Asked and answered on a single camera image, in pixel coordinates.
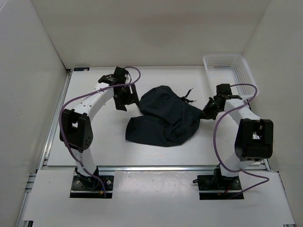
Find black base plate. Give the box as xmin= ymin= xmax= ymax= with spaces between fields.
xmin=192 ymin=174 xmax=244 ymax=201
xmin=70 ymin=174 xmax=114 ymax=199

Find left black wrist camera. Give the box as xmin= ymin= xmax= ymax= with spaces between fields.
xmin=113 ymin=66 xmax=132 ymax=84

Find dark navy shorts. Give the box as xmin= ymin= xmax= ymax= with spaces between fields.
xmin=125 ymin=86 xmax=203 ymax=147

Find white plastic perforated basket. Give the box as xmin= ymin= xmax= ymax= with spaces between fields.
xmin=203 ymin=54 xmax=258 ymax=99

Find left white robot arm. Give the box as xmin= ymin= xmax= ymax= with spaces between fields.
xmin=59 ymin=70 xmax=139 ymax=190

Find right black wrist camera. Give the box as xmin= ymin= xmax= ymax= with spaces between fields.
xmin=216 ymin=84 xmax=232 ymax=96

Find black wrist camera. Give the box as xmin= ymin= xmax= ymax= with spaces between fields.
xmin=216 ymin=84 xmax=232 ymax=96
xmin=113 ymin=66 xmax=132 ymax=84

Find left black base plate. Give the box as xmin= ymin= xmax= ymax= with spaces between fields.
xmin=70 ymin=174 xmax=114 ymax=199

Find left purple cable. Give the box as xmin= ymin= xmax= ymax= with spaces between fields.
xmin=59 ymin=66 xmax=143 ymax=199

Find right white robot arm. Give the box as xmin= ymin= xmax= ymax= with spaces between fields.
xmin=203 ymin=95 xmax=274 ymax=189

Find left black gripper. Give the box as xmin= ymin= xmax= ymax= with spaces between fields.
xmin=114 ymin=84 xmax=140 ymax=112

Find small blue label sticker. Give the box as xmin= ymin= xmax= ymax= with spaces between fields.
xmin=73 ymin=67 xmax=90 ymax=71

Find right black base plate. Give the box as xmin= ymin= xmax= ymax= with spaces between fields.
xmin=192 ymin=174 xmax=244 ymax=201

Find aluminium frame rail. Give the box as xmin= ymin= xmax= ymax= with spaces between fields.
xmin=14 ymin=69 xmax=73 ymax=227

